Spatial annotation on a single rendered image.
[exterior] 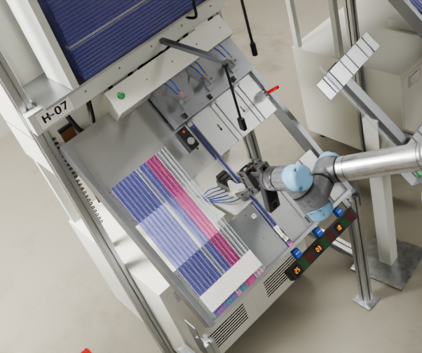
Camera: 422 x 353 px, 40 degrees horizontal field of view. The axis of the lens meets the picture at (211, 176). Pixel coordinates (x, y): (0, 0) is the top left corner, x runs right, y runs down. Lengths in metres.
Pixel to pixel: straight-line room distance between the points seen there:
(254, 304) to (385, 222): 0.65
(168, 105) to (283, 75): 2.28
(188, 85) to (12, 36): 0.55
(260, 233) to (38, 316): 1.57
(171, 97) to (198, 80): 0.11
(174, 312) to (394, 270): 1.05
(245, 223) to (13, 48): 0.89
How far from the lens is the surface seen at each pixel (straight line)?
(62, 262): 3.32
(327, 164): 1.72
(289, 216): 1.95
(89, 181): 1.77
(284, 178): 1.60
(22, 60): 1.86
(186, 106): 1.84
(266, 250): 1.90
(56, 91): 1.76
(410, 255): 2.78
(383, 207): 2.46
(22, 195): 3.95
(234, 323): 2.48
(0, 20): 1.81
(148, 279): 2.14
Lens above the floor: 2.17
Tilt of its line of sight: 40 degrees down
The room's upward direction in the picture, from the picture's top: 20 degrees counter-clockwise
